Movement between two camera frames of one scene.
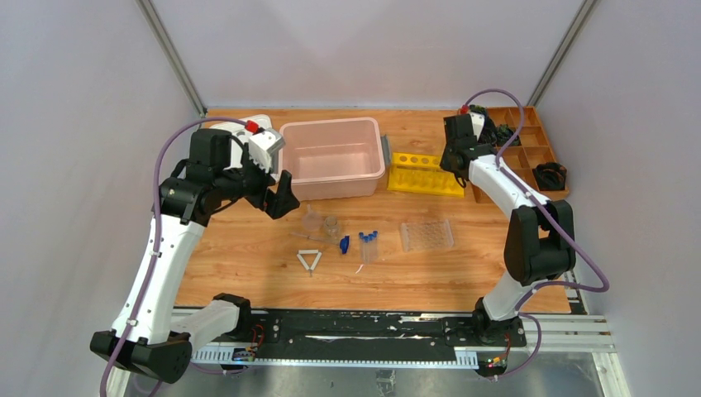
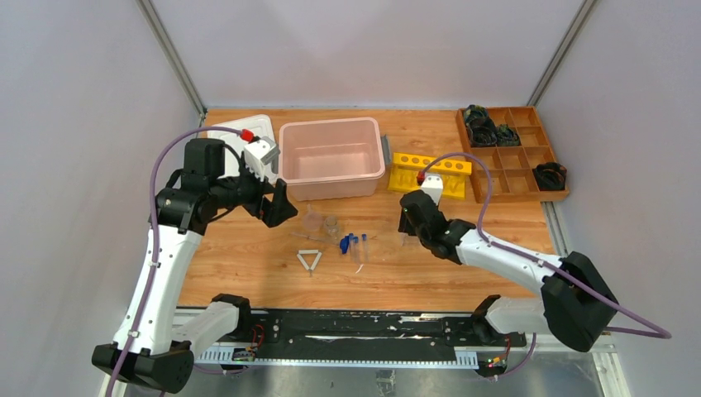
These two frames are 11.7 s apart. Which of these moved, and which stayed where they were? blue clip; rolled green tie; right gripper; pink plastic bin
Moved: right gripper
Stayed: rolled green tie; blue clip; pink plastic bin
